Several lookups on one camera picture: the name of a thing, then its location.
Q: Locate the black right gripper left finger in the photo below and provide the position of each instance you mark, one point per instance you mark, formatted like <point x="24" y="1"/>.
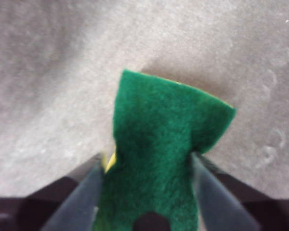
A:
<point x="69" y="204"/>

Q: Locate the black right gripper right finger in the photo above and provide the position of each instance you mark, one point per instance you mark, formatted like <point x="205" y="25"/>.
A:
<point x="221" y="202"/>

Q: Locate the yellow sponge with green scourer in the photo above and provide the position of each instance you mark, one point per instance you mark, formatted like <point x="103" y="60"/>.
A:
<point x="159" y="134"/>

